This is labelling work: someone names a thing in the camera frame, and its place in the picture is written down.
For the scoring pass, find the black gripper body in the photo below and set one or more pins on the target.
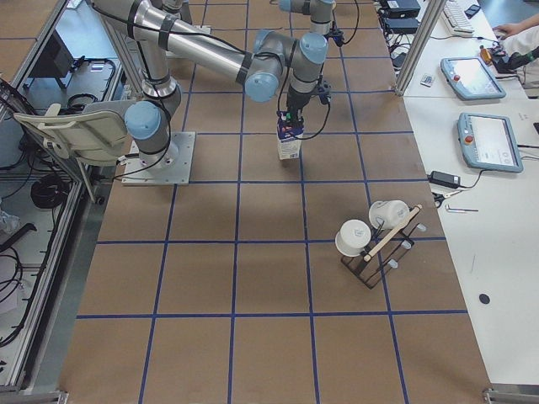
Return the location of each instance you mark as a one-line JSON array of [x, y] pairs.
[[296, 102]]

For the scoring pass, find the white blue milk carton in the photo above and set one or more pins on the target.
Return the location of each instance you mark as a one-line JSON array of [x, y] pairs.
[[289, 134]]

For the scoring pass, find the person hand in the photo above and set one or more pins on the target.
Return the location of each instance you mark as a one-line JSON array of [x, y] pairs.
[[506, 30]]

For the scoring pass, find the white mug right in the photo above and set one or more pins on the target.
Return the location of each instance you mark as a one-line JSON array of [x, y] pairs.
[[386, 214]]

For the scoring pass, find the white mug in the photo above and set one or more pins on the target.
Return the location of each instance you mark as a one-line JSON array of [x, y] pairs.
[[352, 238], [386, 214]]

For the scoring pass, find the white mug left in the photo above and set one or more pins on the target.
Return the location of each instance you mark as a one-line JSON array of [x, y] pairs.
[[352, 238]]

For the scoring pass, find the black power adapter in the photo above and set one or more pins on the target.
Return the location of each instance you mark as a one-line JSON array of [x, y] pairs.
[[446, 180]]

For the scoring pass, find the teach pendant upper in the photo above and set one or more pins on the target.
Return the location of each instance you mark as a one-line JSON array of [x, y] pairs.
[[471, 79]]

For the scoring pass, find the teach pendant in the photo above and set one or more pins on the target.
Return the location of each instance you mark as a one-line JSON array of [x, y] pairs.
[[471, 79], [488, 142]]

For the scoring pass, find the white keyboard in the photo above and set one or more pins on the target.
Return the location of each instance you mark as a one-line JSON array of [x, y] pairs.
[[456, 20]]

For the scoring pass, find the black allen key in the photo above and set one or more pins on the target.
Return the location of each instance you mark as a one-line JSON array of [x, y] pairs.
[[460, 210]]

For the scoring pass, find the teach pendant lower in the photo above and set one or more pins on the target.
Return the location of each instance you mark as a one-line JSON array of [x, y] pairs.
[[488, 142]]

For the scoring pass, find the grey office chair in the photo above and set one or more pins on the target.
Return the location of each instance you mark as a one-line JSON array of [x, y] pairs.
[[95, 137]]

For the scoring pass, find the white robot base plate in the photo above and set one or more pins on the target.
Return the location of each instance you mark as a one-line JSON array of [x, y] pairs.
[[167, 168]]

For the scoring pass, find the aluminium frame post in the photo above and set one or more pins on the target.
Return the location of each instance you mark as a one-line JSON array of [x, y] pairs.
[[430, 17]]

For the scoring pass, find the wooden rack handle rod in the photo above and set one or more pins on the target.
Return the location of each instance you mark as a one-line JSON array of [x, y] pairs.
[[392, 233]]

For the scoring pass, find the black wire mug rack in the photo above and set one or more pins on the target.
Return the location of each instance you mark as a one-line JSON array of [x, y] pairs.
[[382, 254]]

